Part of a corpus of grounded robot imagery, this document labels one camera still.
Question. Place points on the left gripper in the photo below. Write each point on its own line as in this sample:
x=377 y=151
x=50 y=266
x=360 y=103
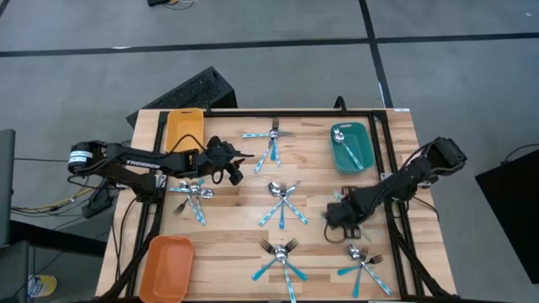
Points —
x=215 y=155

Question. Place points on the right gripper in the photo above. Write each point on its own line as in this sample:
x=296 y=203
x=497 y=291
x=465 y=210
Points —
x=349 y=208

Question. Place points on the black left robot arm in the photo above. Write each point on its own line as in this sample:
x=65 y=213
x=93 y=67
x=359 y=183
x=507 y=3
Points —
x=143 y=163

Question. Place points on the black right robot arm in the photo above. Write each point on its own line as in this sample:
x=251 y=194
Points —
x=412 y=172

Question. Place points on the teal plastic bin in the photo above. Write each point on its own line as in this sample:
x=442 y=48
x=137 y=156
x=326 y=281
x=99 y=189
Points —
x=362 y=143

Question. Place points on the yellow plastic bin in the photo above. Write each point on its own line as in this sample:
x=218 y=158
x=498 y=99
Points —
x=185 y=124

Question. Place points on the black perforated box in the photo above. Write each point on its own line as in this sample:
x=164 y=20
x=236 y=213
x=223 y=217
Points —
x=189 y=92

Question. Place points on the orange plastic bin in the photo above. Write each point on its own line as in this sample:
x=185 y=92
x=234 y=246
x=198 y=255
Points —
x=166 y=269

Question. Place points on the black floor stand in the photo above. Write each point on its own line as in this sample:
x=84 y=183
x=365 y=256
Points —
x=99 y=202

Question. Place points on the black cabinet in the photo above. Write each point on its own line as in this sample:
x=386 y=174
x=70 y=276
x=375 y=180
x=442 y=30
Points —
x=513 y=202

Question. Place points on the black floor device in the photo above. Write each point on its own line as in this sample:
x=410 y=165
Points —
x=158 y=2

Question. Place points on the yellow bag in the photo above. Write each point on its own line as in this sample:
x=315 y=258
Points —
x=44 y=286

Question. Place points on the grey panel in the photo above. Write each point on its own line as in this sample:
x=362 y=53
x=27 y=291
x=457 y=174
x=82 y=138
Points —
x=6 y=189

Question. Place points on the dark grey box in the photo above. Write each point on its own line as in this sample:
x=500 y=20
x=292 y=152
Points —
x=14 y=273

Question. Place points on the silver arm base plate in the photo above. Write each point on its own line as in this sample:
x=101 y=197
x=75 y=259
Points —
x=385 y=177

